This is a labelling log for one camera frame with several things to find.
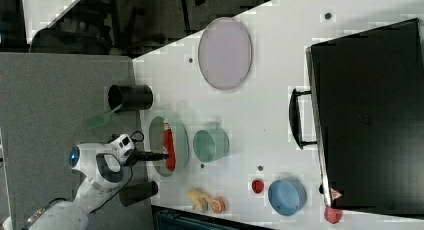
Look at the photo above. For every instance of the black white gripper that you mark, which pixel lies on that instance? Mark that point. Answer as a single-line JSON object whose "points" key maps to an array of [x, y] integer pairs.
{"points": [[125, 146]]}

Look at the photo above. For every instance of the red plush ketchup bottle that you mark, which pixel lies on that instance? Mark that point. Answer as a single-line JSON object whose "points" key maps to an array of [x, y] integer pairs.
{"points": [[168, 147]]}

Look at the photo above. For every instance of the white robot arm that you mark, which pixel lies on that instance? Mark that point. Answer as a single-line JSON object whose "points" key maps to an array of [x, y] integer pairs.
{"points": [[107, 170]]}

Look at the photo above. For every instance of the dark grey cylinder object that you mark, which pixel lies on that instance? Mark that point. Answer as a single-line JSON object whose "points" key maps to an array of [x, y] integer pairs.
{"points": [[135, 193]]}

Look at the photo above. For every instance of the yellow plush banana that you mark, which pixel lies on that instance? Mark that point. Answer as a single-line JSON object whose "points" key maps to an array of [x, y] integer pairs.
{"points": [[199, 199]]}

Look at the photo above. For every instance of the green slotted spatula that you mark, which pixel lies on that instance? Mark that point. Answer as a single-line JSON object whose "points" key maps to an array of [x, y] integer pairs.
{"points": [[100, 120]]}

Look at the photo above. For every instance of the orange slice plush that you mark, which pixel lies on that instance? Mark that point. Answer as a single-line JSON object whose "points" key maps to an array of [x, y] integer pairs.
{"points": [[218, 205]]}

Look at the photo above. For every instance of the small red strawberry toy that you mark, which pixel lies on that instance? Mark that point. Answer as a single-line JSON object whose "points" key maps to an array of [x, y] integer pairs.
{"points": [[257, 186]]}

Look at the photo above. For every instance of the lavender round plate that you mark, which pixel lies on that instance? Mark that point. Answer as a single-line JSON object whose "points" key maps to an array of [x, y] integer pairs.
{"points": [[225, 53]]}

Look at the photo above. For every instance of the blue cup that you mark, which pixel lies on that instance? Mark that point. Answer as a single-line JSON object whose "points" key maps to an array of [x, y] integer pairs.
{"points": [[287, 196]]}

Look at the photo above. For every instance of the silver black toaster oven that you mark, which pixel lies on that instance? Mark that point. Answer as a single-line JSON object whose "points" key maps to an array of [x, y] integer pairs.
{"points": [[367, 93]]}

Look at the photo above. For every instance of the green cup with handle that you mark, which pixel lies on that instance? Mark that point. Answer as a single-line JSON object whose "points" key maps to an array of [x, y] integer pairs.
{"points": [[211, 144]]}

